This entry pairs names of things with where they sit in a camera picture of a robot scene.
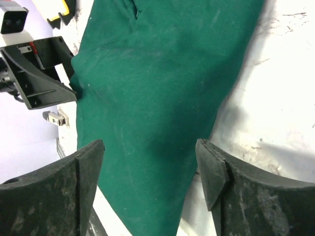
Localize green surgical drape cloth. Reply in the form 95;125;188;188
70;0;264;236

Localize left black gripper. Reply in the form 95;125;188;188
0;36;77;110

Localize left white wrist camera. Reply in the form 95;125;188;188
0;0;33;47

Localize small framed whiteboard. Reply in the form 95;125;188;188
47;0;69;21

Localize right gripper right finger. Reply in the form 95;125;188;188
195;139;315;236

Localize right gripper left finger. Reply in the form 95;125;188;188
0;140;105;236

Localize black whiteboard stand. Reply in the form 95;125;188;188
46;0;77;29

